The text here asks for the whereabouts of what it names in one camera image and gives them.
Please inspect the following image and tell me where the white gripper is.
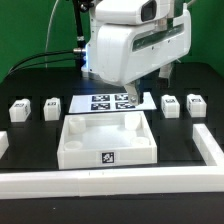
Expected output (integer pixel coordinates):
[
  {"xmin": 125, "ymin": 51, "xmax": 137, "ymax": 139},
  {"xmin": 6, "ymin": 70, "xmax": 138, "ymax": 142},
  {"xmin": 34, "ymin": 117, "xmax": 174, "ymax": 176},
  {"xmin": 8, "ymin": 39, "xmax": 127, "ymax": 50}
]
[{"xmin": 98, "ymin": 9, "xmax": 191, "ymax": 104}]

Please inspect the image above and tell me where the white square tabletop tray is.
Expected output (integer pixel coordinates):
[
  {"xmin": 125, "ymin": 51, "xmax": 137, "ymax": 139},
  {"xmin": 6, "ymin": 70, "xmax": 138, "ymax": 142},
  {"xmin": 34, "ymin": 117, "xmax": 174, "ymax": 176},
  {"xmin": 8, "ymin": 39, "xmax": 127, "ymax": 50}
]
[{"xmin": 57, "ymin": 111, "xmax": 157, "ymax": 170}]

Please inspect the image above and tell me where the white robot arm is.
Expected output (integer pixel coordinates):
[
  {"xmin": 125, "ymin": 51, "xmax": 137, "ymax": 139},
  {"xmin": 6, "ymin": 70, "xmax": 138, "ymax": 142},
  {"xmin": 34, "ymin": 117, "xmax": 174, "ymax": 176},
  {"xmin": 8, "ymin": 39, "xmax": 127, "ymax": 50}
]
[{"xmin": 82, "ymin": 0, "xmax": 191, "ymax": 105}]

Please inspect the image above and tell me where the white fiducial marker sheet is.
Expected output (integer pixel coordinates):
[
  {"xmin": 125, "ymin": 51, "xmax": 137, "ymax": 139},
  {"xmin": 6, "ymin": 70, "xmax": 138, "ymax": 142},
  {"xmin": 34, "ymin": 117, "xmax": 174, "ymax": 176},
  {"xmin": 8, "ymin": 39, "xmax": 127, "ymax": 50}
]
[{"xmin": 69, "ymin": 92, "xmax": 156, "ymax": 114}]

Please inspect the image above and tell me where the white U-shaped fence wall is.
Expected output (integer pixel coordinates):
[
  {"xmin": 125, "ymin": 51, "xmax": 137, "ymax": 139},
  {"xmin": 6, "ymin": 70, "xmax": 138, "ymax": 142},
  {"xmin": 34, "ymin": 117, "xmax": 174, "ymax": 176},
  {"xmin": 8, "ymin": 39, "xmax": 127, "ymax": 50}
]
[{"xmin": 0, "ymin": 124, "xmax": 224, "ymax": 199}]

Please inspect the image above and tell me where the grey thin cable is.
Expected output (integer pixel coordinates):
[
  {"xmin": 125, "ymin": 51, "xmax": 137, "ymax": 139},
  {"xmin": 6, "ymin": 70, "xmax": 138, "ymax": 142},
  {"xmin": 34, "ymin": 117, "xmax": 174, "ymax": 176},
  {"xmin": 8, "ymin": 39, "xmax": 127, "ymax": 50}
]
[{"xmin": 44, "ymin": 0, "xmax": 62, "ymax": 69}]

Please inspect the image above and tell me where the black cable bundle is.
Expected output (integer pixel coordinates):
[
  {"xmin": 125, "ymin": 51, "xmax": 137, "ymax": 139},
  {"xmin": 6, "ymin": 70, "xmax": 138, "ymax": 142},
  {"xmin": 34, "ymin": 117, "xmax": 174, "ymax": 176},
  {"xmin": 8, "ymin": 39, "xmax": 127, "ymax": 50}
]
[{"xmin": 7, "ymin": 49, "xmax": 86, "ymax": 75}]

